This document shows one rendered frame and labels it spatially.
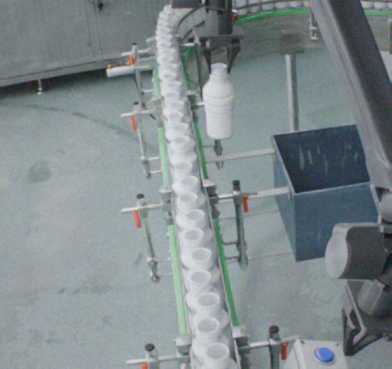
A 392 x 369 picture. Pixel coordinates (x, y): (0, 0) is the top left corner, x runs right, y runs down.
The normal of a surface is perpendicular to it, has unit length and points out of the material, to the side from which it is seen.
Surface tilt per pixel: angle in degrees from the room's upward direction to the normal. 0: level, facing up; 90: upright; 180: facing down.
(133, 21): 90
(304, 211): 90
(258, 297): 0
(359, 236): 64
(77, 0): 90
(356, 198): 90
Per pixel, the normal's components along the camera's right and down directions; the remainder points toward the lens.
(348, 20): 0.24, 0.08
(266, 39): 0.26, 0.48
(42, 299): -0.11, -0.84
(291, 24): 0.04, 0.54
